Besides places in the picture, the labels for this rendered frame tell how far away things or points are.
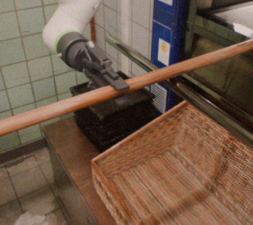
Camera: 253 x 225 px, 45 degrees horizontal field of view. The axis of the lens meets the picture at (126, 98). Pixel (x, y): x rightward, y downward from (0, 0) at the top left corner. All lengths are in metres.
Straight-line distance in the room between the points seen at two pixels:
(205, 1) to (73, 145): 0.84
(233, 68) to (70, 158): 0.78
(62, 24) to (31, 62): 1.06
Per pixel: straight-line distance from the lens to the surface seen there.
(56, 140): 1.50
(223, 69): 1.16
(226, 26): 1.11
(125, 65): 1.72
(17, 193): 2.10
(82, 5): 0.91
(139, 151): 1.27
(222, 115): 0.67
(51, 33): 0.92
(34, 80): 2.02
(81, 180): 1.30
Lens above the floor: 1.56
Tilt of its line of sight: 35 degrees down
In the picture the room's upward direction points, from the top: straight up
